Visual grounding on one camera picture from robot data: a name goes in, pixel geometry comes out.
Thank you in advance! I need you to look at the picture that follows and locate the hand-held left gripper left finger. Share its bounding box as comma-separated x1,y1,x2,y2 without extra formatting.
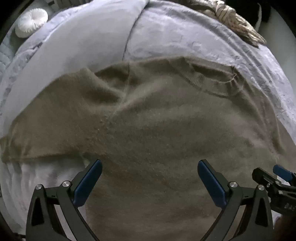
26,159,103,241

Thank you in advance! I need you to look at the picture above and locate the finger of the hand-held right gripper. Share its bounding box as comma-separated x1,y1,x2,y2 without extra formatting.
252,167,281,193
273,164,296,183

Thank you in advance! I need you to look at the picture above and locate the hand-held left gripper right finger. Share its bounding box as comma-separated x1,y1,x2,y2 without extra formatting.
197,159,275,241

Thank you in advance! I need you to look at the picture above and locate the brown knit sweater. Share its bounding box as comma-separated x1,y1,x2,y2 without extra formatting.
0,57,296,241

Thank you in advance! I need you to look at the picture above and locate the grey quilted pillow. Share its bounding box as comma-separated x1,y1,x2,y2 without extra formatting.
0,30,17,77

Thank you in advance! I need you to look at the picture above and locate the lavender crinkled bedspread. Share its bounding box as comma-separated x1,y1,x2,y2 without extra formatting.
0,0,296,144

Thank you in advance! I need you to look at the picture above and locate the beige patterned throw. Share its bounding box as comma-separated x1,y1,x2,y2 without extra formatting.
185,0,267,45

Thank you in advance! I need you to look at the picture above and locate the white round pleated cushion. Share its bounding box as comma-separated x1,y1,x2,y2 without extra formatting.
15,8,48,38

